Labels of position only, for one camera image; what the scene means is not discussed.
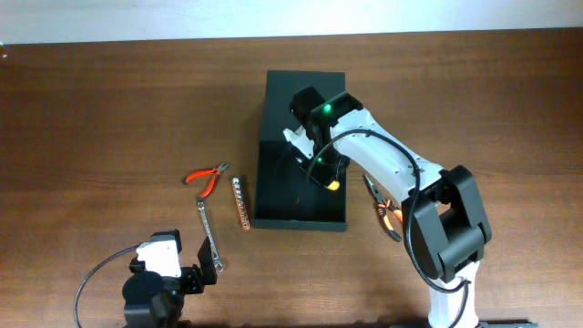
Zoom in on silver ring wrench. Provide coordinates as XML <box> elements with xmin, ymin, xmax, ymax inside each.
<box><xmin>197</xmin><ymin>201</ymin><xmax>224</xmax><ymax>272</ymax></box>

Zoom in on orange socket rail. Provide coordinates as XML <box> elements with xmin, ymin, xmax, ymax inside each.
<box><xmin>231</xmin><ymin>177</ymin><xmax>251</xmax><ymax>231</ymax></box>

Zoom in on red diagonal cutters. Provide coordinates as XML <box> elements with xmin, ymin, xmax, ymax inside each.
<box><xmin>182</xmin><ymin>161</ymin><xmax>230</xmax><ymax>200</ymax></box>

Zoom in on black yellow screwdriver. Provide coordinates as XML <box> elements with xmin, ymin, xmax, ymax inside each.
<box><xmin>327</xmin><ymin>180</ymin><xmax>340</xmax><ymax>191</ymax></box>

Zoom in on black cardboard box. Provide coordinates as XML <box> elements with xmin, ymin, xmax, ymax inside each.
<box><xmin>251</xmin><ymin>70</ymin><xmax>347</xmax><ymax>231</ymax></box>

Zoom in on orange black needle-nose pliers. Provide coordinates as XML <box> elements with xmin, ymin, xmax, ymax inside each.
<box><xmin>363</xmin><ymin>174</ymin><xmax>403</xmax><ymax>242</ymax></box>

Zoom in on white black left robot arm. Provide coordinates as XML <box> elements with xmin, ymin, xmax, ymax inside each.
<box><xmin>122</xmin><ymin>229</ymin><xmax>218</xmax><ymax>328</ymax></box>

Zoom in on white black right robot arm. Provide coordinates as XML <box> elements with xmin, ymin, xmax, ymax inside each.
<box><xmin>284</xmin><ymin>87</ymin><xmax>492</xmax><ymax>327</ymax></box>

